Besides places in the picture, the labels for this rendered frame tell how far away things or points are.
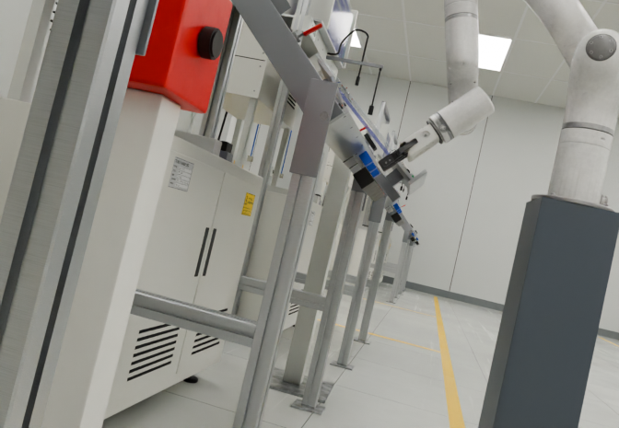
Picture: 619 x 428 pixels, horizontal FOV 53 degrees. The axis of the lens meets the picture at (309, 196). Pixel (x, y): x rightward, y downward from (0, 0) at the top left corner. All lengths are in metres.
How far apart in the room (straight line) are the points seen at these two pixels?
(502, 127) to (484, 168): 0.65
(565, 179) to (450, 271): 7.63
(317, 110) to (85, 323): 0.53
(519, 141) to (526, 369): 7.97
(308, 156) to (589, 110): 0.79
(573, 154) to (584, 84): 0.17
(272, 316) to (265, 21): 0.54
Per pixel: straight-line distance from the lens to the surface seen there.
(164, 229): 1.29
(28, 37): 1.43
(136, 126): 0.79
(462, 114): 1.70
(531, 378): 1.56
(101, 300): 0.79
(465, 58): 1.75
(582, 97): 1.64
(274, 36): 1.20
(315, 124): 1.09
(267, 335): 1.11
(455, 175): 9.27
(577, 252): 1.56
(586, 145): 1.62
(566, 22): 1.75
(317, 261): 2.02
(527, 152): 9.41
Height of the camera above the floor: 0.50
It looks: 3 degrees up
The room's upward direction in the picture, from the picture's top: 13 degrees clockwise
